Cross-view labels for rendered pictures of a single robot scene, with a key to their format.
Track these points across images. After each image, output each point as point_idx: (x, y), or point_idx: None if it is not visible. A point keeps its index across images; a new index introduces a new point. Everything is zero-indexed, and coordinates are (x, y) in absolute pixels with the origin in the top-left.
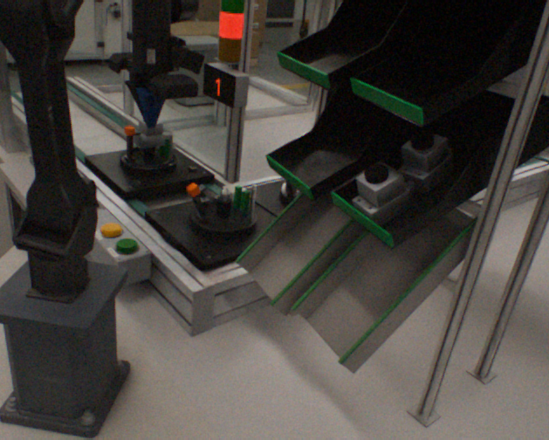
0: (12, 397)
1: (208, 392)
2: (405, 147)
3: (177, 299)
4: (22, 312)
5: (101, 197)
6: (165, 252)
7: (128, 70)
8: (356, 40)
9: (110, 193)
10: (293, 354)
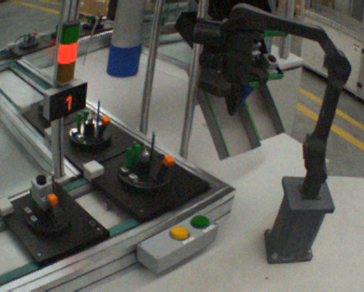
0: (309, 250)
1: (266, 205)
2: (255, 45)
3: (221, 210)
4: (328, 196)
5: (118, 248)
6: (191, 208)
7: (237, 85)
8: (221, 15)
9: (107, 243)
10: (224, 180)
